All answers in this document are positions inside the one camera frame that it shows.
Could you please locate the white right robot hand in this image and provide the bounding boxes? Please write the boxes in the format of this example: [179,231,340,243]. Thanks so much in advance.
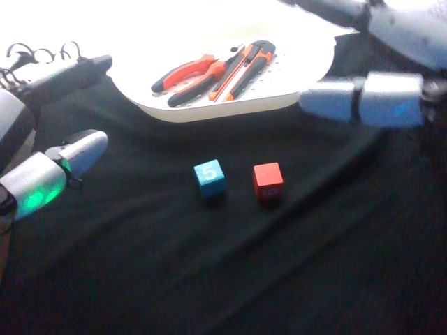
[278,0,447,129]

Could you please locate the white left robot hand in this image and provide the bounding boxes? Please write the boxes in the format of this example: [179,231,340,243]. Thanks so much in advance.
[0,40,114,225]

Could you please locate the orange black utility knife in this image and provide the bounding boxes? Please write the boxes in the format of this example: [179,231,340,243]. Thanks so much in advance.
[208,40,277,103]

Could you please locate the orange black pliers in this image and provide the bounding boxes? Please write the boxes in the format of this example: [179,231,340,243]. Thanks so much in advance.
[150,53,228,109]

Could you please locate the white perforated tray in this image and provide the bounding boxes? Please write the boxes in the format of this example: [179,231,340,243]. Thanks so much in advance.
[105,19,337,124]

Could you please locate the red number cube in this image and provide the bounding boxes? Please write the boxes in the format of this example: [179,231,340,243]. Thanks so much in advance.
[252,161,284,207]

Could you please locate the blue number cube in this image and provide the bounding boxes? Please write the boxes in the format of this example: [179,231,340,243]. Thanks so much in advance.
[193,158,228,199]

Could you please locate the black table cloth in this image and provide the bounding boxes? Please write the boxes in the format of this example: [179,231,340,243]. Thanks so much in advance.
[0,34,447,335]

